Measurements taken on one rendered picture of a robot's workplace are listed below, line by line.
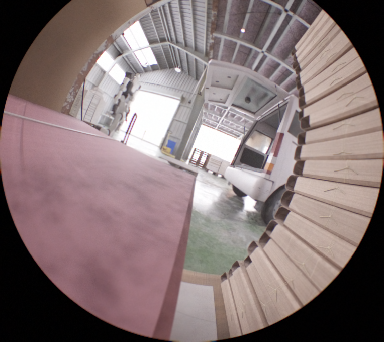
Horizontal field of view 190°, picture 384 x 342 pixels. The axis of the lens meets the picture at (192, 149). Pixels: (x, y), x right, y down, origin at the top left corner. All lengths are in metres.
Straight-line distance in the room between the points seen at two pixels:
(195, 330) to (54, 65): 0.79
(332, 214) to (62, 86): 0.73
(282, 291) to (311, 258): 0.09
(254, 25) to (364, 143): 2.46
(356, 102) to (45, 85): 0.73
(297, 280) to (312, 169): 0.24
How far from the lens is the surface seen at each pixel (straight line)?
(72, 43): 0.50
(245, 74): 1.80
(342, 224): 0.27
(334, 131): 0.32
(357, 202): 0.26
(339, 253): 0.27
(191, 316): 0.43
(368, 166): 0.27
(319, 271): 0.27
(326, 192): 0.29
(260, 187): 1.28
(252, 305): 0.38
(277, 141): 1.40
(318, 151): 0.32
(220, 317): 0.47
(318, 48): 0.52
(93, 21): 0.54
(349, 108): 0.31
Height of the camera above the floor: 0.49
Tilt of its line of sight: 2 degrees up
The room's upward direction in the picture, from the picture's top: 22 degrees clockwise
